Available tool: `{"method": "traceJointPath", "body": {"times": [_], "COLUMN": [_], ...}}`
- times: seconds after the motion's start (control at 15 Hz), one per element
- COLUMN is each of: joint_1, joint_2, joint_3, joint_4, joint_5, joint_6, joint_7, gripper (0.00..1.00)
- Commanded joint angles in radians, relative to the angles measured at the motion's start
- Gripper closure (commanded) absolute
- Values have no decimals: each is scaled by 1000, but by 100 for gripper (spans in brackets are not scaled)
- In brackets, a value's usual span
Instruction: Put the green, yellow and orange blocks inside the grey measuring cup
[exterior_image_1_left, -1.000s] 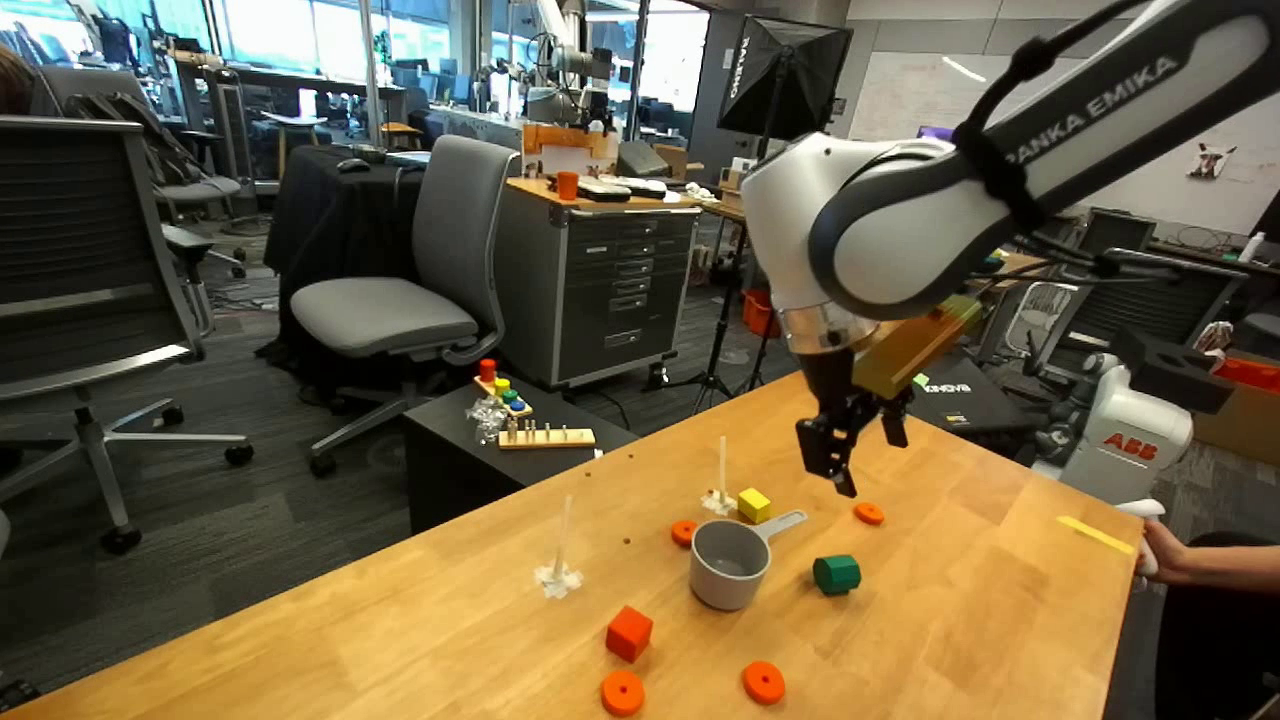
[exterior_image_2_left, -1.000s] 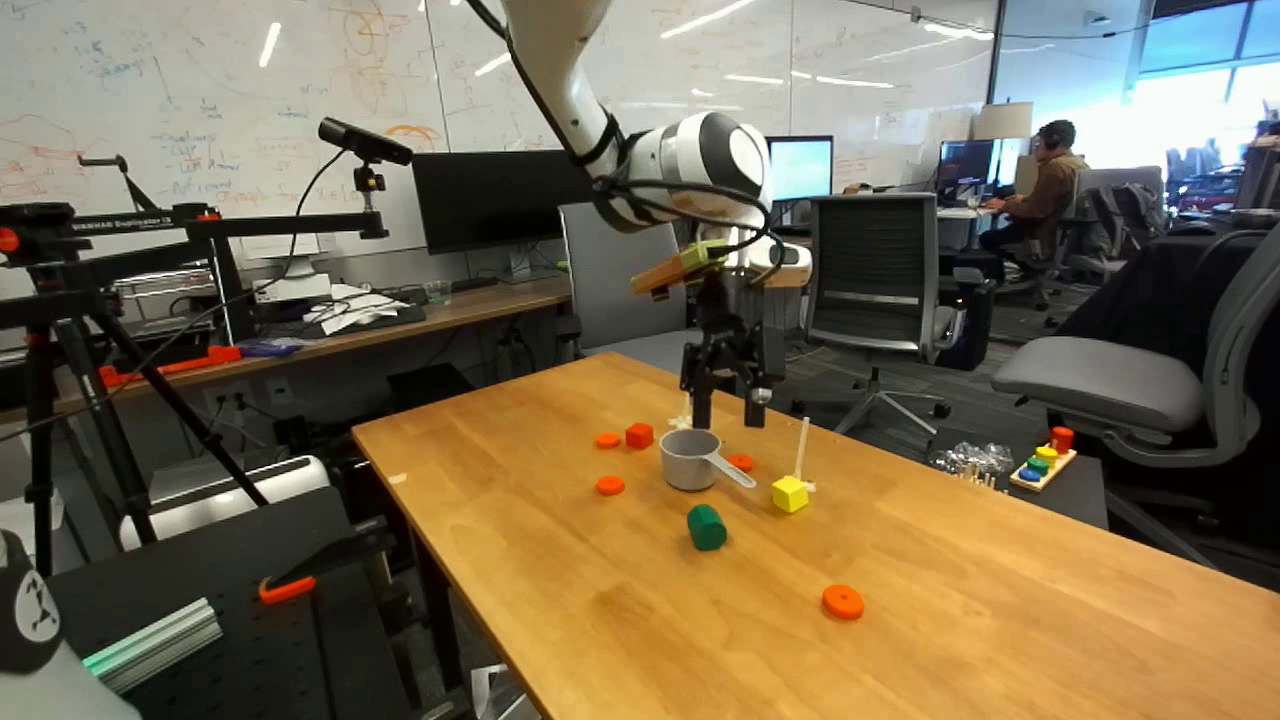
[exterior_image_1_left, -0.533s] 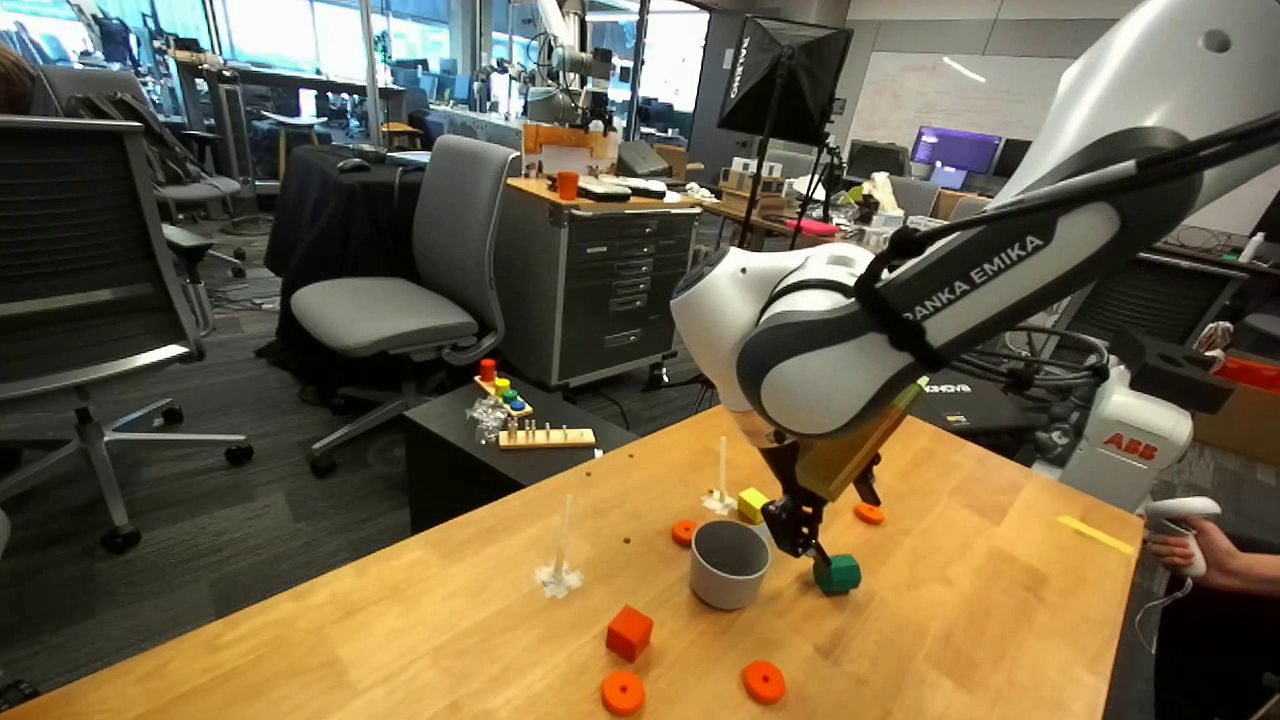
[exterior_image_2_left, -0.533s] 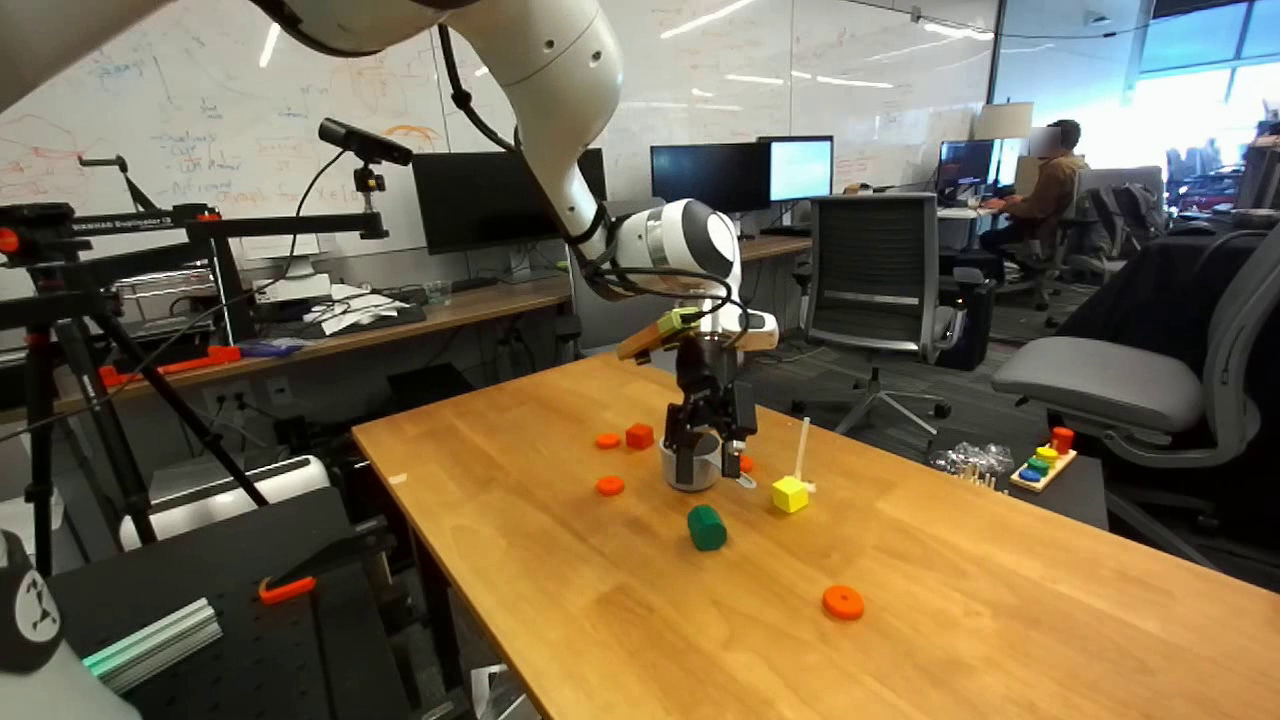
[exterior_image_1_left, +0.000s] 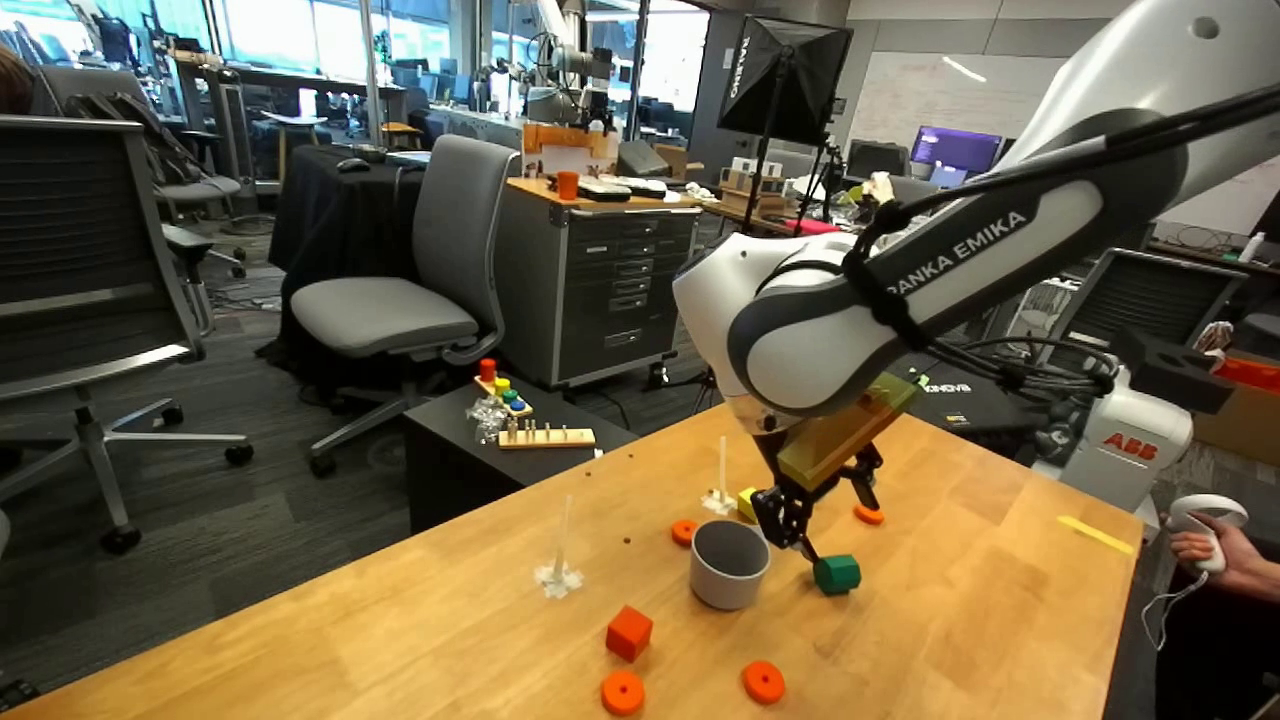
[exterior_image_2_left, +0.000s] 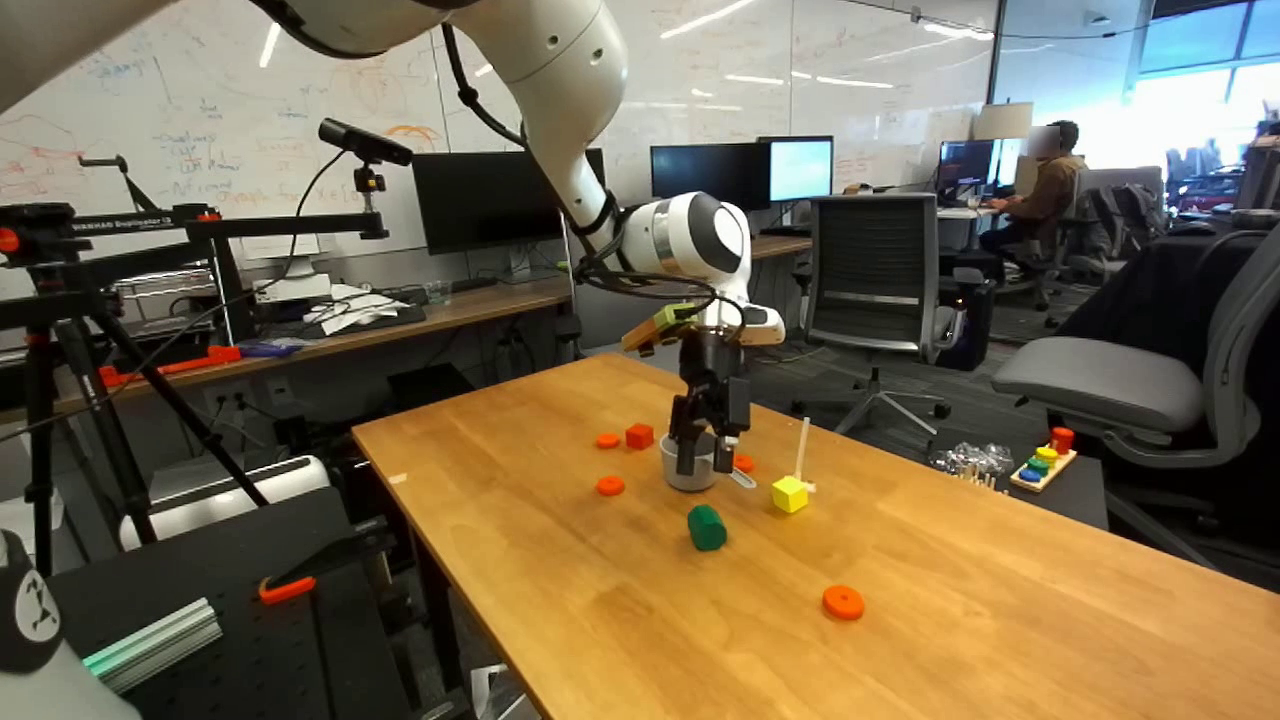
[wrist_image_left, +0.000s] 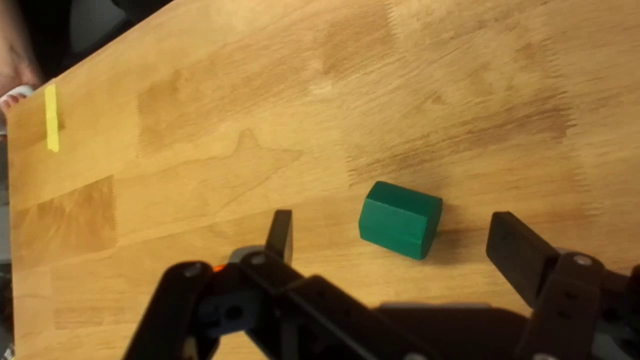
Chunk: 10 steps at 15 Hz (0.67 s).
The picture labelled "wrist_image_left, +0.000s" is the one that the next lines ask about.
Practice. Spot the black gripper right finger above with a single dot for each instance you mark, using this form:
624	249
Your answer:
572	307

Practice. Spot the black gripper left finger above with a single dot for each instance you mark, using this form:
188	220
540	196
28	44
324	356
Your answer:
201	312

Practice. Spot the green block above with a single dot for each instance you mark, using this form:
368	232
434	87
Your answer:
401	220

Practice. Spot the yellow tape strip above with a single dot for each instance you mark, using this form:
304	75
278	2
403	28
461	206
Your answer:
53	120

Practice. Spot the person in dark clothing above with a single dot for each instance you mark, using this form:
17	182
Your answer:
47	33

